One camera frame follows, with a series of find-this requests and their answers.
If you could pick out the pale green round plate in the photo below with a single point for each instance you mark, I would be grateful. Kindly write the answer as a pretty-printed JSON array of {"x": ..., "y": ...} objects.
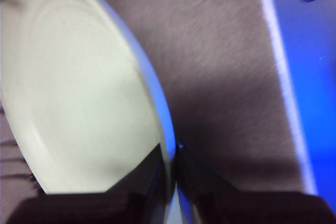
[{"x": 73, "y": 90}]

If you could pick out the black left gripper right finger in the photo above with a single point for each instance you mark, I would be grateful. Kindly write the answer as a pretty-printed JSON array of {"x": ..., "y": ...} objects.
[{"x": 249, "y": 209}]

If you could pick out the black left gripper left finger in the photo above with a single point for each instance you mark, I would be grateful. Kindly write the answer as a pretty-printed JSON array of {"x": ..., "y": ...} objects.
[{"x": 92, "y": 208}]

